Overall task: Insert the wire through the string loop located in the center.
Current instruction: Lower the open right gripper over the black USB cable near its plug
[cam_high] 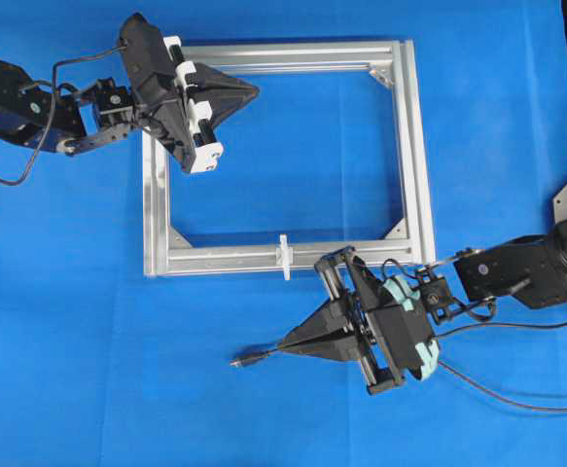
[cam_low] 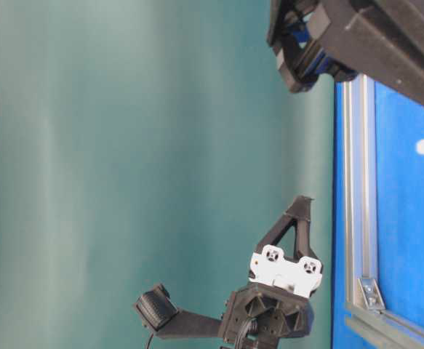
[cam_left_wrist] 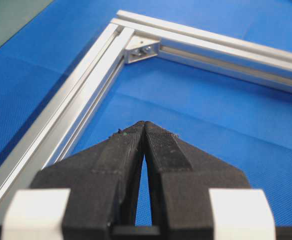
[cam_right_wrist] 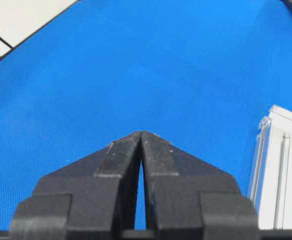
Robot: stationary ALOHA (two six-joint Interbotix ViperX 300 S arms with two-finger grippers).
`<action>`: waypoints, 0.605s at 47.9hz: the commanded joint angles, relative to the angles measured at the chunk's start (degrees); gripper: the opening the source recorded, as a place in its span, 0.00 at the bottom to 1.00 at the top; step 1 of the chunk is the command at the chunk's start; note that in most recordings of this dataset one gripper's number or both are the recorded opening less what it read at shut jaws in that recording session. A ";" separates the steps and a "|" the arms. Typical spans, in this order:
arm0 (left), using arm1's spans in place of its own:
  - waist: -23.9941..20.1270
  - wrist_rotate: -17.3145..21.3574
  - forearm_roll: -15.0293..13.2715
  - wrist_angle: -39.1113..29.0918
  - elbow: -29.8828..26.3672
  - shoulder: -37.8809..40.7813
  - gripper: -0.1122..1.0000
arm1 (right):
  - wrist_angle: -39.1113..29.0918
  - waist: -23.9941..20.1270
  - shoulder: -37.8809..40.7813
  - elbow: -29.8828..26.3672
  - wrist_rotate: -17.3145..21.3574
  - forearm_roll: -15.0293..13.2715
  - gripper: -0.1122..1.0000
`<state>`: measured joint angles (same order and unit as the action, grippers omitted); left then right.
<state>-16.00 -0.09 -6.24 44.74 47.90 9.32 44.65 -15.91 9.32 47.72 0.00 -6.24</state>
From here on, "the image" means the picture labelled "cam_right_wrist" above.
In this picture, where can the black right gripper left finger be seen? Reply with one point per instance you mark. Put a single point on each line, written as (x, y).
(91, 199)

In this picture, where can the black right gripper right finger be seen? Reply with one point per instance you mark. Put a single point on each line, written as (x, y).
(189, 199)

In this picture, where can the aluminium extrusion frame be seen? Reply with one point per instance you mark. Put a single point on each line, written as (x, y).
(270, 185)

